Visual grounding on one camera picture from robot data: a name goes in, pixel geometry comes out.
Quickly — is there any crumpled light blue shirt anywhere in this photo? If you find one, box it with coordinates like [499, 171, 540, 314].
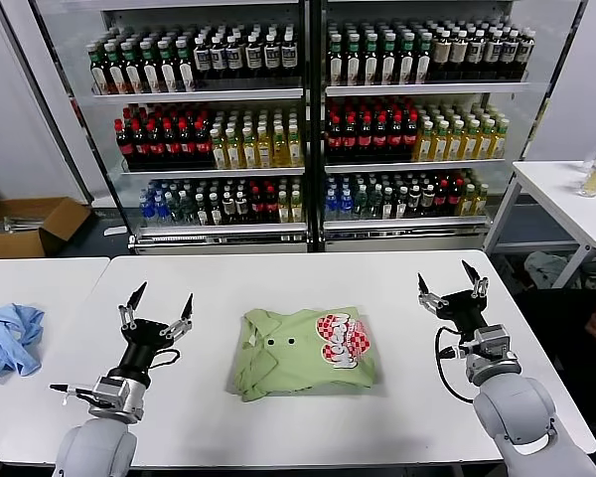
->
[0, 303, 47, 384]

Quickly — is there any open glass cooler door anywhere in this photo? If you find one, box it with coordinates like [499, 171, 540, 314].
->
[0, 0, 133, 240]
[481, 0, 591, 252]

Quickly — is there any beverage cooler cabinet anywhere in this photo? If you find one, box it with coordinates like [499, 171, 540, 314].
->
[98, 0, 324, 255]
[317, 0, 532, 253]

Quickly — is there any dark bottle beige label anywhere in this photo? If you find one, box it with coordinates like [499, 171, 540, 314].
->
[450, 31, 470, 76]
[433, 31, 453, 76]

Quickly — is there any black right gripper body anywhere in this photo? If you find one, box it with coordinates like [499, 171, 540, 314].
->
[438, 290, 493, 340]

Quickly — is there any dark bottle green cap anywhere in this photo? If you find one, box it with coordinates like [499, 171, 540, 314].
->
[158, 42, 179, 94]
[175, 41, 197, 93]
[105, 44, 126, 95]
[327, 35, 346, 87]
[122, 43, 143, 95]
[414, 33, 433, 85]
[397, 34, 416, 86]
[89, 46, 109, 95]
[379, 34, 398, 86]
[345, 35, 364, 87]
[363, 34, 380, 86]
[140, 43, 161, 94]

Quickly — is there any green polo shirt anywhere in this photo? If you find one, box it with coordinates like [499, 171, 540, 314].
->
[226, 303, 378, 403]

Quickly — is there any bundle of metal rods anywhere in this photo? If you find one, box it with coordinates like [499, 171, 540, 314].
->
[0, 214, 49, 235]

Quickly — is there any crumpled grey cloth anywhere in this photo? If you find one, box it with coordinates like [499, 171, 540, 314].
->
[523, 250, 575, 289]

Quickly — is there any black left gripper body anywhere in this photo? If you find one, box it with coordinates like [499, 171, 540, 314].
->
[118, 321, 176, 382]

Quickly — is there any open cardboard box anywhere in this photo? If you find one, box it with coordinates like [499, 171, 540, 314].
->
[0, 197, 93, 259]

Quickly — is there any white side table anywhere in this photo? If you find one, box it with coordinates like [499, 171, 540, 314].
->
[481, 159, 596, 287]

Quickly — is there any dark bottle white blue label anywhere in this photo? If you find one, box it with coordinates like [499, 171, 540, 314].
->
[211, 37, 229, 79]
[516, 31, 535, 74]
[263, 34, 282, 77]
[483, 31, 503, 75]
[500, 31, 520, 74]
[244, 35, 264, 78]
[226, 36, 245, 79]
[193, 38, 212, 80]
[467, 31, 486, 75]
[280, 32, 299, 76]

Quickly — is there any white cooler shelf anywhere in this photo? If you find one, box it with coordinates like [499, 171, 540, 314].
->
[91, 88, 305, 103]
[121, 167, 307, 179]
[324, 158, 508, 175]
[134, 222, 309, 244]
[324, 82, 530, 98]
[322, 217, 491, 239]

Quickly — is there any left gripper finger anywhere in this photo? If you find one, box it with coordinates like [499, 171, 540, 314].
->
[158, 291, 195, 341]
[117, 280, 149, 333]

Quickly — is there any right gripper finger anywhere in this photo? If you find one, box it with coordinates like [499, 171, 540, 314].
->
[416, 270, 452, 313]
[460, 258, 491, 300]

